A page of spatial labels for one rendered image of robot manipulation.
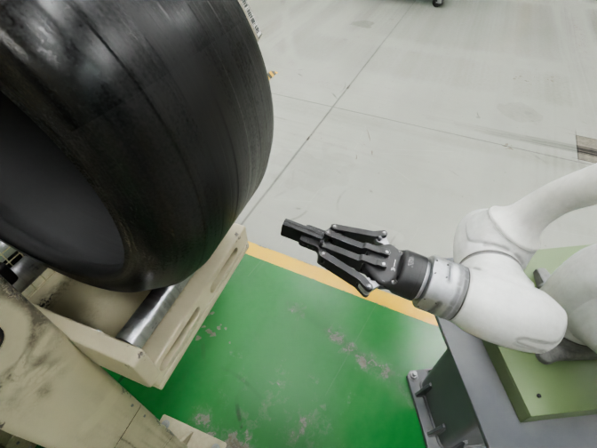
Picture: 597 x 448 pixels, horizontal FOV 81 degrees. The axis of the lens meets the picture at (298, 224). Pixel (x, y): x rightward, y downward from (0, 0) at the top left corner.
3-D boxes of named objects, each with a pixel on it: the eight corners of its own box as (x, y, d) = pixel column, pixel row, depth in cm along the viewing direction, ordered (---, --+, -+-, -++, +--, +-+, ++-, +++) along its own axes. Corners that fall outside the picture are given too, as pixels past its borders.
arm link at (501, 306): (440, 339, 54) (440, 282, 64) (542, 380, 52) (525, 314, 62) (475, 294, 48) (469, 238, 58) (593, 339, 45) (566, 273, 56)
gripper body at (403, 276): (433, 245, 56) (377, 225, 57) (425, 289, 50) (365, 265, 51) (414, 271, 61) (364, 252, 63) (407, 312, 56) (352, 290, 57)
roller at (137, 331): (115, 343, 54) (106, 343, 57) (139, 358, 56) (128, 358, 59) (225, 199, 76) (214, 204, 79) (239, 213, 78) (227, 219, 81)
